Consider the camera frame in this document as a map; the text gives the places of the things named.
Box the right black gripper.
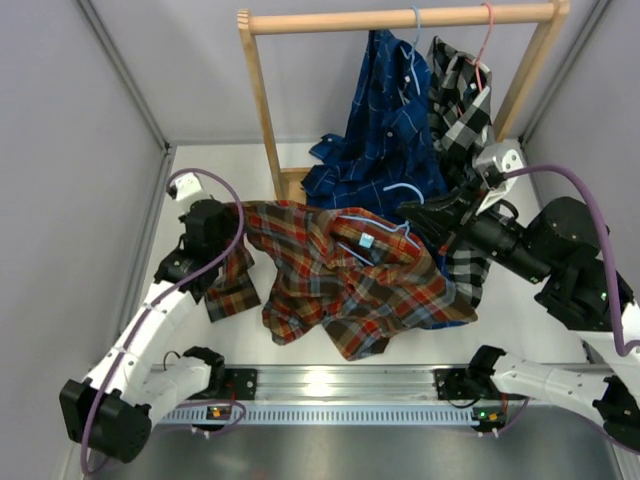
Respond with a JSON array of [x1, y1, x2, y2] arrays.
[[399, 179, 554, 287]]

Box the light blue hanger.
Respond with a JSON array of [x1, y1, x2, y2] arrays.
[[339, 182, 425, 251]]

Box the red brown plaid shirt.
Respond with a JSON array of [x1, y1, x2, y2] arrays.
[[205, 201, 477, 361]]

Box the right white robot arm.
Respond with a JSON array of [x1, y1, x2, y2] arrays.
[[397, 193, 639, 452]]

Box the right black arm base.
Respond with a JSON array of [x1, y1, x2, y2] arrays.
[[434, 345, 530, 438]]

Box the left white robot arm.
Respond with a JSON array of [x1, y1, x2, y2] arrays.
[[59, 198, 245, 470]]

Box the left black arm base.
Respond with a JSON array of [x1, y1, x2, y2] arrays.
[[169, 344, 259, 437]]

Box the blue plaid shirt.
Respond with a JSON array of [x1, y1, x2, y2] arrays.
[[301, 28, 471, 331]]

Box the black white plaid shirt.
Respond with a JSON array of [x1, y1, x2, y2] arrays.
[[424, 34, 505, 311]]

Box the blue hanger with shirt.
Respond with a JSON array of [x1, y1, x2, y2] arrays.
[[403, 6, 422, 96]]

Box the wooden clothes rack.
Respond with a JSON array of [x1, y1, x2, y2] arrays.
[[236, 1, 570, 202]]

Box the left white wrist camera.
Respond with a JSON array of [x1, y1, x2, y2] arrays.
[[167, 173, 210, 209]]

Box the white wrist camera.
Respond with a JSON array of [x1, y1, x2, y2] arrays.
[[472, 140, 524, 214], [167, 173, 210, 209]]

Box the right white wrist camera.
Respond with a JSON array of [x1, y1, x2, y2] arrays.
[[472, 140, 524, 214]]

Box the pink wire hanger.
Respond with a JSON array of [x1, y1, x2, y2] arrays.
[[464, 1, 495, 93]]

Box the aluminium mounting rail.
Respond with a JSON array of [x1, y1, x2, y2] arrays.
[[149, 363, 616, 426]]

